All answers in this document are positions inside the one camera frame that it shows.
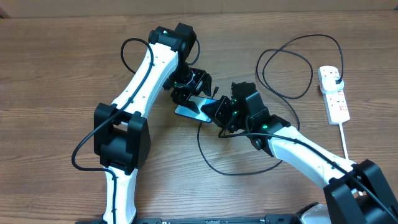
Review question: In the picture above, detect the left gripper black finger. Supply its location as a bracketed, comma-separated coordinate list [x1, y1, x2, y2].
[180, 100, 200, 113]
[200, 74, 212, 96]

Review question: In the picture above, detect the blue Samsung Galaxy smartphone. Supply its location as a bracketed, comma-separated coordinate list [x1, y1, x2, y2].
[175, 96, 216, 123]

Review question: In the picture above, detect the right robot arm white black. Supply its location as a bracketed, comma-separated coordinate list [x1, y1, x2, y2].
[201, 82, 397, 224]

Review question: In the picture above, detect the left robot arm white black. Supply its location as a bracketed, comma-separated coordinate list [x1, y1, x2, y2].
[94, 23, 211, 223]

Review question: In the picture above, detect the white charger plug adapter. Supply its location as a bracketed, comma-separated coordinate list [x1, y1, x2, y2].
[320, 76, 345, 94]

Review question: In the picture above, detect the white power strip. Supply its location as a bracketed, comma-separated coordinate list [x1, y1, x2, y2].
[317, 65, 350, 124]

